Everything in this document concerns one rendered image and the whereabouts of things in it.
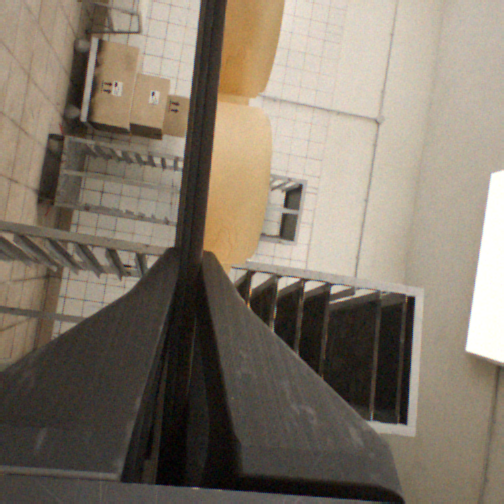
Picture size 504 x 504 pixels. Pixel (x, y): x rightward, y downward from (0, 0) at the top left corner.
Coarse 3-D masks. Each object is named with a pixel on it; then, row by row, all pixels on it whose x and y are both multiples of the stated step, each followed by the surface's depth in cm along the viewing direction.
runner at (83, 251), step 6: (78, 246) 162; (84, 246) 162; (78, 252) 163; (84, 252) 174; (90, 252) 172; (84, 258) 176; (90, 258) 185; (96, 258) 184; (90, 264) 190; (96, 264) 197; (96, 270) 207; (102, 270) 212
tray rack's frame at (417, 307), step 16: (32, 256) 214; (112, 272) 218; (128, 272) 219; (416, 304) 173; (64, 320) 213; (80, 320) 214; (416, 320) 172; (416, 336) 171; (416, 352) 170; (416, 368) 169; (416, 384) 168; (400, 400) 178; (416, 400) 167; (400, 416) 177
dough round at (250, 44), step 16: (240, 0) 15; (256, 0) 15; (272, 0) 15; (240, 16) 15; (256, 16) 15; (272, 16) 15; (240, 32) 15; (256, 32) 15; (272, 32) 15; (224, 48) 15; (240, 48) 15; (256, 48) 15; (272, 48) 16; (224, 64) 16; (240, 64) 16; (256, 64) 16; (272, 64) 16; (224, 80) 16; (240, 80) 16; (256, 80) 16; (240, 96) 18; (256, 96) 17
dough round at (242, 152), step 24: (216, 120) 14; (240, 120) 15; (264, 120) 15; (216, 144) 14; (240, 144) 14; (264, 144) 14; (216, 168) 14; (240, 168) 14; (264, 168) 14; (216, 192) 14; (240, 192) 14; (264, 192) 14; (216, 216) 14; (240, 216) 14; (216, 240) 15; (240, 240) 15; (240, 264) 16
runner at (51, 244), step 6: (48, 240) 160; (54, 240) 159; (48, 246) 161; (54, 246) 169; (60, 246) 168; (54, 252) 170; (60, 252) 179; (66, 252) 178; (60, 258) 180; (66, 258) 190; (72, 258) 190; (66, 264) 192; (72, 264) 203; (78, 264) 203; (72, 270) 205; (78, 270) 218; (84, 270) 219
